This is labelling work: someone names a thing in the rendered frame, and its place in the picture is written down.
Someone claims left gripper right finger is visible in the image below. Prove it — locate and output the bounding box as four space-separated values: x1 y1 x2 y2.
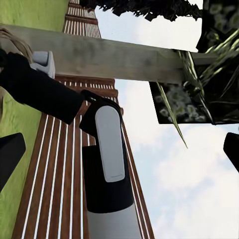
223 132 239 173

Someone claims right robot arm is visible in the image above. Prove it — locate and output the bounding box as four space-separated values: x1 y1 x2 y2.
0 47 141 239

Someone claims wicker basket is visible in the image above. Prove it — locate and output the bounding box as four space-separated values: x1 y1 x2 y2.
0 26 33 123

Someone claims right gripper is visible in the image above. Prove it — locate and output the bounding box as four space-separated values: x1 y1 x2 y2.
0 47 65 115

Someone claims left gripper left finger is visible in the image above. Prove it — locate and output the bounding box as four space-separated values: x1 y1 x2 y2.
0 132 26 192

